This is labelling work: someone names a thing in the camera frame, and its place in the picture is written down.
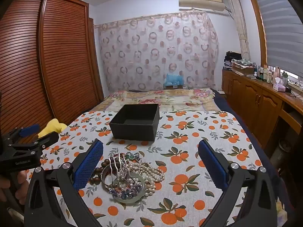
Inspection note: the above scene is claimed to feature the beige lace curtain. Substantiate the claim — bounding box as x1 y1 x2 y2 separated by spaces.
227 0 251 62

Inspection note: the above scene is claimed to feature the wooden louvered wardrobe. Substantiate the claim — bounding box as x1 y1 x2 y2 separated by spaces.
0 0 105 135

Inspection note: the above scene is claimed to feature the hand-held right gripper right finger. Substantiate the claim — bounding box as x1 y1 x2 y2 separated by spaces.
198 139 278 227

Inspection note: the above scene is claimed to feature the black box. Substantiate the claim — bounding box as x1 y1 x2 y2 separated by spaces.
109 103 160 141

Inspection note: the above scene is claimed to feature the light blue bag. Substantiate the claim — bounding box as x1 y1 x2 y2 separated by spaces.
163 73 185 87

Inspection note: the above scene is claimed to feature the orange print tablecloth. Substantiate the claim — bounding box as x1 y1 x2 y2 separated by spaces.
24 110 268 227

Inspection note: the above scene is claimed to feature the row of cosmetic bottles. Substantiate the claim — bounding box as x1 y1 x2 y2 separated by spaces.
257 64 282 84

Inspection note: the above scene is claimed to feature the ring pattern curtain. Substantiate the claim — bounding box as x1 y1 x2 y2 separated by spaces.
93 12 219 93

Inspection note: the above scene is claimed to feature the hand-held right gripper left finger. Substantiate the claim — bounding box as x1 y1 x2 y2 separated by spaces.
24 138 105 227

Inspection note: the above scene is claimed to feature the wooden sideboard cabinet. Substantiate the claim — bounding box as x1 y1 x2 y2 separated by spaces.
221 67 303 152

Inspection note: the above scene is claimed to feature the white pearl necklace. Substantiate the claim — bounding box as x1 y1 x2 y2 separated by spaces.
129 161 165 198

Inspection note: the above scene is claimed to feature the green stone silver necklace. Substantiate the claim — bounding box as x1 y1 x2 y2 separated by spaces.
124 151 142 162

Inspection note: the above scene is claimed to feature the pink tissue box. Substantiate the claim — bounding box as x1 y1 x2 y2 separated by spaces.
272 77 288 91

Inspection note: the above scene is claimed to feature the silver wavy hair comb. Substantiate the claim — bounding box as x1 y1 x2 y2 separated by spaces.
108 154 140 185

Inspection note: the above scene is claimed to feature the purple crystal bracelet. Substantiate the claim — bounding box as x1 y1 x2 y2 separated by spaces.
108 183 142 199

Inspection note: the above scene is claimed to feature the yellow cloth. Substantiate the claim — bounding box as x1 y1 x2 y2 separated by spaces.
38 118 68 138

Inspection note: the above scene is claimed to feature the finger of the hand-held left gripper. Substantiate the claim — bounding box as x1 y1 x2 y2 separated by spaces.
1 124 40 146
11 132 59 152

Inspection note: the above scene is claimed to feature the person's left hand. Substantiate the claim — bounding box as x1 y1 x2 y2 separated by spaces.
0 170 31 202

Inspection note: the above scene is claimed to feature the silver bangle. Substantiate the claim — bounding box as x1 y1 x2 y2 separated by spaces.
101 168 119 187

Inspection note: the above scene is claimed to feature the stack of folded clothes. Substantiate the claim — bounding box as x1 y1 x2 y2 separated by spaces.
224 51 257 76

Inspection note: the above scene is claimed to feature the brown wooden bead bracelet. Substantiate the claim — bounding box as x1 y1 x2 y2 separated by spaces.
89 158 119 186

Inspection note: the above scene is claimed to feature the floral bed blanket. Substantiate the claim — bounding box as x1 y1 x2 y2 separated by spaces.
90 87 218 114

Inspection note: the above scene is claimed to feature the grey window blind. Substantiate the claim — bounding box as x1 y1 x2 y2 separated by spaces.
251 0 303 78

